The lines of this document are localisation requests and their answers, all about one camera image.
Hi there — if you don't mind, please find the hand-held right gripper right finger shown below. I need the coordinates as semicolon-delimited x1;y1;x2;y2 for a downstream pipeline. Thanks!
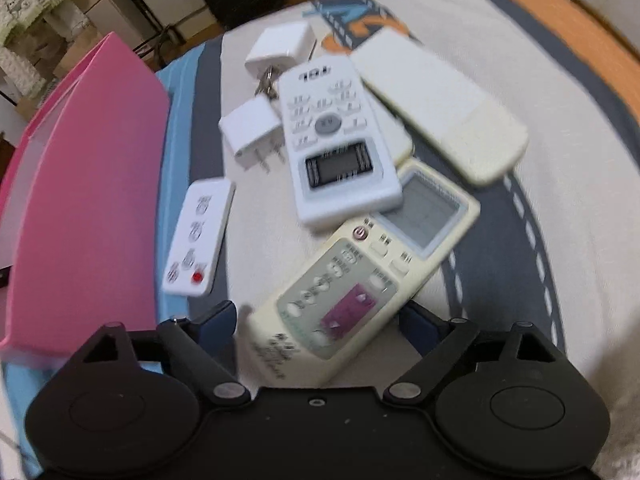
382;304;567;407

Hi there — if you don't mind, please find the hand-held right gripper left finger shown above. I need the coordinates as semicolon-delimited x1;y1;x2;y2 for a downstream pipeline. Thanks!
65;300;252;408

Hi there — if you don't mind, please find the cream remote with purple sticker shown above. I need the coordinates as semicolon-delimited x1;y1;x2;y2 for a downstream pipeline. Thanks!
240;160;482;388

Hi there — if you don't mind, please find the pink plastic storage box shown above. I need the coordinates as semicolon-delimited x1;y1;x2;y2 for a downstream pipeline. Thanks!
0;31;172;356

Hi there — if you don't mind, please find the bunch of keys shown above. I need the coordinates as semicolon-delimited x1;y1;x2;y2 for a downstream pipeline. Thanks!
254;67;280;101

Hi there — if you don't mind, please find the small white remote red button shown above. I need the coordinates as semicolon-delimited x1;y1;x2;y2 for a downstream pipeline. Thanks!
161;180;237;297

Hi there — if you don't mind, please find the printed bed sheet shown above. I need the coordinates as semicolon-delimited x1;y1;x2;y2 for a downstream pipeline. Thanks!
0;0;640;480

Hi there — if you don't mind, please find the white remote with grey button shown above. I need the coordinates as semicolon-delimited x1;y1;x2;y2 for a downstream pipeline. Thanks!
278;56;404;227

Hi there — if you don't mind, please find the small white plug adapter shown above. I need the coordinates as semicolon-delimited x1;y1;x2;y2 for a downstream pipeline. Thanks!
218;97;288;175

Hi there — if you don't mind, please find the long cream remote control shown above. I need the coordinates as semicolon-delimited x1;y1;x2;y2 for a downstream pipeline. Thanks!
350;27;530;188

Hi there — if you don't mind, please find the large white charger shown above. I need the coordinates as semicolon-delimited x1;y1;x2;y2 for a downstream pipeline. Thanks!
245;24;317;78

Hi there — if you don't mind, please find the black clothes rack stand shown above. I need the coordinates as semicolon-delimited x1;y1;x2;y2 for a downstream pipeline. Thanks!
125;0;173;68

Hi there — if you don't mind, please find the white lace cloth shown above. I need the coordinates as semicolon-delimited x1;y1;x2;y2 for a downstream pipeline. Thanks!
0;0;72;48

